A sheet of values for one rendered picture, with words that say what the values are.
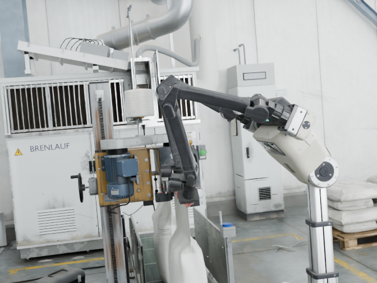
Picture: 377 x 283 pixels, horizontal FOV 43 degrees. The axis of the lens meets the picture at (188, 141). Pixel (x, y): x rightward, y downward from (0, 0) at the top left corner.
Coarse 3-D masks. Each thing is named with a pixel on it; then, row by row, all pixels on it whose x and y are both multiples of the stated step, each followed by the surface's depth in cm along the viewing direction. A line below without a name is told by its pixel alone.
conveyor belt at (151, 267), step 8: (144, 240) 446; (152, 240) 444; (144, 248) 419; (152, 248) 416; (144, 256) 394; (152, 256) 393; (152, 264) 370; (152, 272) 351; (152, 280) 334; (160, 280) 332
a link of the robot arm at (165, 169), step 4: (176, 160) 254; (180, 160) 254; (168, 164) 259; (172, 164) 259; (176, 164) 255; (180, 164) 255; (160, 168) 257; (164, 168) 257; (168, 168) 257; (160, 172) 259; (164, 172) 256; (168, 172) 256; (164, 176) 257; (168, 176) 258
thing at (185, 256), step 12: (180, 204) 263; (180, 216) 267; (180, 228) 270; (180, 240) 256; (192, 240) 255; (168, 252) 269; (180, 252) 244; (192, 252) 243; (180, 264) 241; (192, 264) 241; (204, 264) 244; (180, 276) 242; (192, 276) 240; (204, 276) 242
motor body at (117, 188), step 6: (108, 156) 261; (114, 156) 260; (120, 156) 260; (126, 156) 262; (108, 162) 261; (114, 162) 261; (108, 168) 263; (114, 168) 261; (108, 174) 263; (114, 174) 261; (108, 180) 263; (114, 180) 260; (120, 180) 261; (126, 180) 263; (108, 186) 263; (114, 186) 261; (120, 186) 260; (126, 186) 262; (132, 186) 266; (108, 192) 264; (114, 192) 261; (120, 192) 261; (126, 192) 262; (132, 192) 266; (114, 198) 262; (120, 198) 262
